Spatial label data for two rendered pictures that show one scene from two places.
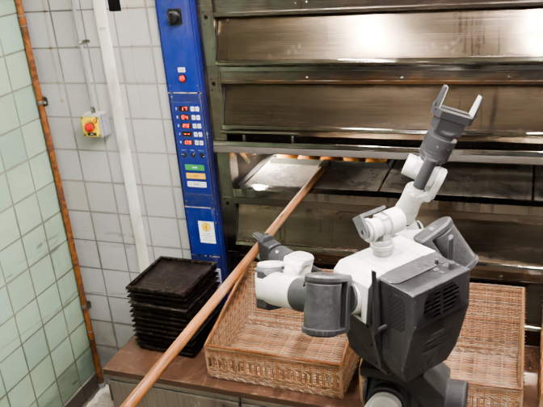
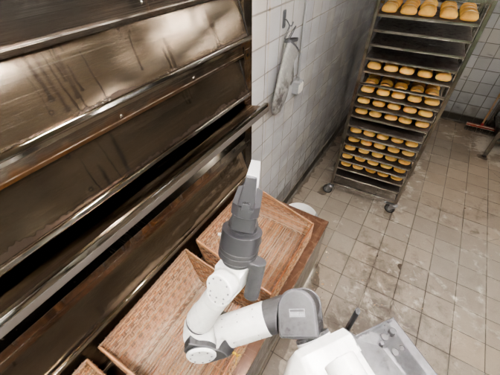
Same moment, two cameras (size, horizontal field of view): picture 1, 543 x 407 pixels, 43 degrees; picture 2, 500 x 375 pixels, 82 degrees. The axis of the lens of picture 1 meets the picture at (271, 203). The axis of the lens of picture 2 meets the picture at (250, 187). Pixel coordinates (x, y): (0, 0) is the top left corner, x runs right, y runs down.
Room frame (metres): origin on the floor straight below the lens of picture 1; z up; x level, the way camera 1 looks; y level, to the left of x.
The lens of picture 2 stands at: (1.80, -0.12, 2.10)
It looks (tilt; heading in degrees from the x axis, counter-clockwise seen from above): 43 degrees down; 280
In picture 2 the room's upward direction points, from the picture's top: straight up
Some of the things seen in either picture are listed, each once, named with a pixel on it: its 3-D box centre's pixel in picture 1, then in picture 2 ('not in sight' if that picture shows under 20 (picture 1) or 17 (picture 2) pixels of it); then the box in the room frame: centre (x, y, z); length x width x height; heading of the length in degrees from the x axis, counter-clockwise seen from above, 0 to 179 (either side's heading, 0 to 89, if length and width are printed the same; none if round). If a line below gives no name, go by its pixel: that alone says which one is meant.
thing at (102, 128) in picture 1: (95, 123); not in sight; (2.93, 0.73, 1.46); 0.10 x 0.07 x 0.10; 68
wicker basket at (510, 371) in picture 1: (444, 342); (191, 329); (2.15, -0.59, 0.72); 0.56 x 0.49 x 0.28; 70
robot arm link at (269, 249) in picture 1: (275, 256); not in sight; (2.06, 0.00, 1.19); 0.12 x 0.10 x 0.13; 32
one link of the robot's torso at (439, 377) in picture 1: (414, 384); not in sight; (1.58, -0.35, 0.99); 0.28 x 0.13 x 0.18; 67
